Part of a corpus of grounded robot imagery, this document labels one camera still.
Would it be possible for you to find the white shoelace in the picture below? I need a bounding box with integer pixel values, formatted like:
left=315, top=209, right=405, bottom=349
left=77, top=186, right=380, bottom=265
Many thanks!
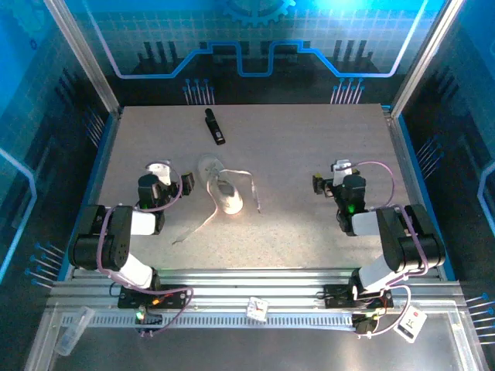
left=171, top=167, right=262, bottom=246

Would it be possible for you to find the aluminium side rail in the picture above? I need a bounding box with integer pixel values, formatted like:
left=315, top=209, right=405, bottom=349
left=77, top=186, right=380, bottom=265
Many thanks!
left=381, top=105, right=444, bottom=280

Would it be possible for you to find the small white tag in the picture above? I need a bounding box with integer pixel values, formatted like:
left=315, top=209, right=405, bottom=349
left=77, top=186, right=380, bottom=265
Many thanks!
left=247, top=296, right=269, bottom=322

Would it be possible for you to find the blue table side trim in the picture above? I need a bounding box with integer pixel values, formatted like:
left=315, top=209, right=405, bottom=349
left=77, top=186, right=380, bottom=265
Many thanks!
left=56, top=111, right=119, bottom=281
left=397, top=114, right=456, bottom=281

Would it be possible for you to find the white card with black label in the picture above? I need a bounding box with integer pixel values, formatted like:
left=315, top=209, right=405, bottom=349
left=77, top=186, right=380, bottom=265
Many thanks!
left=394, top=306, right=428, bottom=343

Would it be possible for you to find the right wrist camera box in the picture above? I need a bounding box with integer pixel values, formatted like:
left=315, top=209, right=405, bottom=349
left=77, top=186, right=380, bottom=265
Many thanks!
left=329, top=158, right=354, bottom=186

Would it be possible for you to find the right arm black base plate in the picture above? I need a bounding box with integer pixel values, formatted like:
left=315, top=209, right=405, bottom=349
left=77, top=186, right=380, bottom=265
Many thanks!
left=323, top=283, right=395, bottom=310

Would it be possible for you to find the black handheld device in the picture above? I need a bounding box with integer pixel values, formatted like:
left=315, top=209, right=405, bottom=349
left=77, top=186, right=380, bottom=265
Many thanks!
left=203, top=108, right=227, bottom=147

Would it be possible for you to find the black power connector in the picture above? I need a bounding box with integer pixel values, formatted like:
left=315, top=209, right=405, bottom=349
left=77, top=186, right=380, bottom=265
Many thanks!
left=353, top=312, right=378, bottom=335
left=134, top=305, right=164, bottom=325

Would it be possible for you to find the slotted grey cable duct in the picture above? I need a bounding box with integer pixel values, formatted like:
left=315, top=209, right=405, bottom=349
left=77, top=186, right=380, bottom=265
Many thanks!
left=61, top=311, right=357, bottom=330

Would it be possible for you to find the steel lower shelf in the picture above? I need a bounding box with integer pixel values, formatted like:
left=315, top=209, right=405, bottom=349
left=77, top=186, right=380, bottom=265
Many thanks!
left=22, top=305, right=490, bottom=371

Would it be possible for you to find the clear plastic container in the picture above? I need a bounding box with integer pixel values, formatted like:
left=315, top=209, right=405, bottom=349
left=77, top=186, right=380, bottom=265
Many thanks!
left=53, top=305, right=96, bottom=358

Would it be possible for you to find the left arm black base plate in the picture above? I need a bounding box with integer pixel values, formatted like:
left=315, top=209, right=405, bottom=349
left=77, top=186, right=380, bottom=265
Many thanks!
left=117, top=284, right=194, bottom=310

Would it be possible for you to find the aluminium corner post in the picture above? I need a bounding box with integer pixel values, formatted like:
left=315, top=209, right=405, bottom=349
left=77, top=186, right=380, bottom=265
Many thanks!
left=389, top=0, right=466, bottom=119
left=42, top=0, right=121, bottom=117

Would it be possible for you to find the aluminium rail frame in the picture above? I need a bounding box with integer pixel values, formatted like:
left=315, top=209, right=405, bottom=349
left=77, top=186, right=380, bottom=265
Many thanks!
left=45, top=267, right=466, bottom=315

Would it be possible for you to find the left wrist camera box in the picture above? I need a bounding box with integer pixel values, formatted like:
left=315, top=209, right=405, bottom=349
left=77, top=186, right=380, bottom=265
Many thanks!
left=145, top=159, right=173, bottom=187

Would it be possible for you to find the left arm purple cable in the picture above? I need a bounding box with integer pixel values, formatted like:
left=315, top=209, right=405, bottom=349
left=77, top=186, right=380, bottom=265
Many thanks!
left=96, top=161, right=194, bottom=339

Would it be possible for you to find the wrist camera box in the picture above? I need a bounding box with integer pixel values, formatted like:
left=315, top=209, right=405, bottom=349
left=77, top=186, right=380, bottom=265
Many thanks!
left=145, top=159, right=173, bottom=187
left=329, top=158, right=354, bottom=186

